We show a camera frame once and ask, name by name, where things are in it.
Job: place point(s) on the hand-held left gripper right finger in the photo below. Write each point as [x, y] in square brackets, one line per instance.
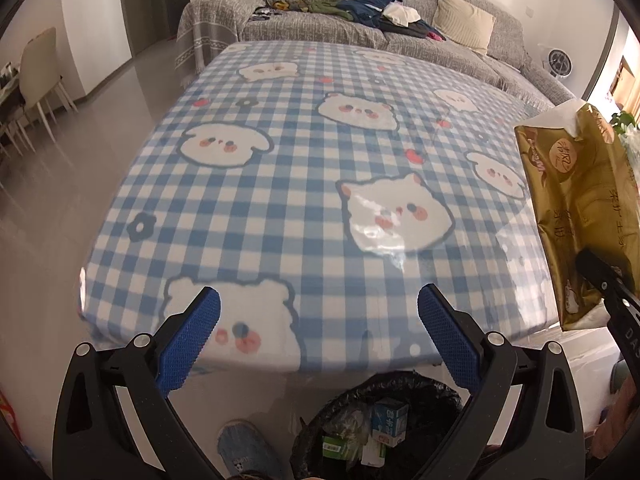
[447, 342]

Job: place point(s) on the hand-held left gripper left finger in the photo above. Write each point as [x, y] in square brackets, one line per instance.
[190, 342]

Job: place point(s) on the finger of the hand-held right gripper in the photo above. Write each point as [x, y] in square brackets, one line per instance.
[597, 270]

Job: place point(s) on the black-lined trash bin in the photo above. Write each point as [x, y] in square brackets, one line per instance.
[430, 405]

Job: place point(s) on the gold tissue pack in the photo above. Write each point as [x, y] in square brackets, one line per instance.
[575, 185]

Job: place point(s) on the blue white milk carton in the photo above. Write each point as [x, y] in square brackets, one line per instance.
[390, 420]

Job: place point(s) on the clear bag with gold wrapper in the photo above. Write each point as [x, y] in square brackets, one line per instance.
[347, 422]

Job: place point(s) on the white green-striped medicine box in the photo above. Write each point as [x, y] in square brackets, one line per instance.
[372, 455]

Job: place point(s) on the person's right forearm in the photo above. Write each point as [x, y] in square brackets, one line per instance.
[622, 410]

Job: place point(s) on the person's left blue slipper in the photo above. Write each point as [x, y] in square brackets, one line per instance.
[245, 445]

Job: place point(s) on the green potted plant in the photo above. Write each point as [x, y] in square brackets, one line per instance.
[627, 120]

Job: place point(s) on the white floor fan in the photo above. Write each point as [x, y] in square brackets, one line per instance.
[557, 62]

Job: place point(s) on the blue checked tablecloth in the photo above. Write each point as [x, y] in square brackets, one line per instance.
[300, 160]

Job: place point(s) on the beige pillow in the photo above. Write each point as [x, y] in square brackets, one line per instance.
[462, 20]

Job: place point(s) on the pink sock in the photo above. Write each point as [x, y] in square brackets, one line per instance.
[436, 36]

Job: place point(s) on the black clothes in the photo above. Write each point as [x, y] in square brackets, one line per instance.
[400, 29]

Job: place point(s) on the beige dining chair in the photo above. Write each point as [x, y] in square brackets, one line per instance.
[37, 65]

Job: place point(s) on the white garment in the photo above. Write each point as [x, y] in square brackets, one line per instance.
[402, 14]

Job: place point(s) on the grey covered sofa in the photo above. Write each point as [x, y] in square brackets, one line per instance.
[310, 30]

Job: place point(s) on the black white patterned cloth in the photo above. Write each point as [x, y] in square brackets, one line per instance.
[262, 12]

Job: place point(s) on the dark grey door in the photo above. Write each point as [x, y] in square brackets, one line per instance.
[150, 5]

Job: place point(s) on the dark blue jacket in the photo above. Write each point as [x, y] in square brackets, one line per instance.
[370, 5]

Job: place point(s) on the olive green garment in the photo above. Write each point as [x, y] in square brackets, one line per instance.
[322, 6]

